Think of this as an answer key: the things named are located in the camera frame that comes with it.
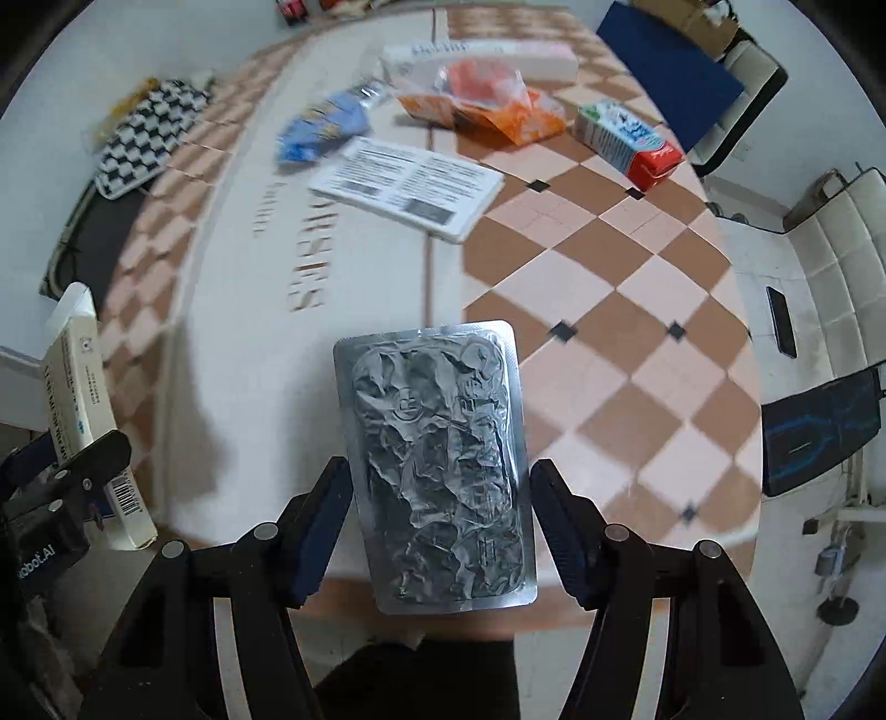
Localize black screen with blue lines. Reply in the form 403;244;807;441
760;367;886;498

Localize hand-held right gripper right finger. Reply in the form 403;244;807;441
529;459;807;720

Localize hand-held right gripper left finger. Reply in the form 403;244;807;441
79;456;356;720

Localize orange plastic snack bag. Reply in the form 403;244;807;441
396;59;567;146

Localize black white checkered cloth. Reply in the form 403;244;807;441
92;78;212;201

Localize blue snack wrapper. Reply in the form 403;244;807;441
275;78;395;171

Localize checkered tablecloth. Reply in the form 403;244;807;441
90;3;763;631

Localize white printed leaflet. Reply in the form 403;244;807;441
307;136;506;245

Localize long white pink box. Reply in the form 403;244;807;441
380;38;580;88

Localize white red milk carton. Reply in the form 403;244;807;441
571;98;685;193

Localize white bench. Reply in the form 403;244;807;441
692;28;886;389

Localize black smartphone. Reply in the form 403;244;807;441
765;285;799;359

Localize silver foil blister pack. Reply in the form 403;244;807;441
333;320;539;615

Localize white medicine box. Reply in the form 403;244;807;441
39;283;157;551

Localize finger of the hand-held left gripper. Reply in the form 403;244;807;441
0;429;134;500

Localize person's dark trouser leg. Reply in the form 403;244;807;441
313;633;522;720

